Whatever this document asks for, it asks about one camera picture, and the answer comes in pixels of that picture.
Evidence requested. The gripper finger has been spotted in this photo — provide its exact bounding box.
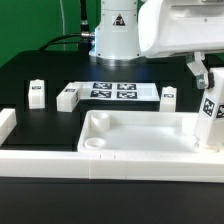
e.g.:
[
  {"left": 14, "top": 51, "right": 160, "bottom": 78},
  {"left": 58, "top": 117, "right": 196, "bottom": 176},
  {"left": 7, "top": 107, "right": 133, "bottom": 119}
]
[{"left": 186, "top": 52, "right": 214, "bottom": 89}]

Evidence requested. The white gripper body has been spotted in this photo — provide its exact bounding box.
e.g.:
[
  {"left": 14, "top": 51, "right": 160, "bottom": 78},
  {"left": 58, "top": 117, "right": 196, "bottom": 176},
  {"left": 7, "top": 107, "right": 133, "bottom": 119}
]
[{"left": 138, "top": 0, "right": 224, "bottom": 58}]

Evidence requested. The white desk tabletop tray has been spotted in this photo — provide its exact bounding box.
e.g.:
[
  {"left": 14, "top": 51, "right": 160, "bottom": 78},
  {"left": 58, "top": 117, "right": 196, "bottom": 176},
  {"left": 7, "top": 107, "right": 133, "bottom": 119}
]
[{"left": 78, "top": 110, "right": 224, "bottom": 154}]

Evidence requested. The white U-shaped obstacle fence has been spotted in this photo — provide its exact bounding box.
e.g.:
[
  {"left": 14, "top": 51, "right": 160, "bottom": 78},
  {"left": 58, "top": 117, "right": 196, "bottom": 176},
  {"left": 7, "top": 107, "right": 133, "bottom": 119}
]
[{"left": 0, "top": 108, "right": 224, "bottom": 184}]

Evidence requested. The white fiducial marker sheet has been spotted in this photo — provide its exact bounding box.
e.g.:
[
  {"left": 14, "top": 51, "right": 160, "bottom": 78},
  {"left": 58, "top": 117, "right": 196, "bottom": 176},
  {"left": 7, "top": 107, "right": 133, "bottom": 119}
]
[{"left": 75, "top": 81, "right": 160, "bottom": 102}]

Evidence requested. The black cable with connector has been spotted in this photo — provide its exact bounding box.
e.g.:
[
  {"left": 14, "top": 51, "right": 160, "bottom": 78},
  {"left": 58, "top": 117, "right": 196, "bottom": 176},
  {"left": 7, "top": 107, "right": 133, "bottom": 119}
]
[{"left": 39, "top": 0, "right": 98, "bottom": 52}]

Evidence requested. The thin white cable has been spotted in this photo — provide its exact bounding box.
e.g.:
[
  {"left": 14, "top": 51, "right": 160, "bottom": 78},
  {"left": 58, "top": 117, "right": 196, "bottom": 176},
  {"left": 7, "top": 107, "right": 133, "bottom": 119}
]
[{"left": 59, "top": 0, "right": 66, "bottom": 52}]

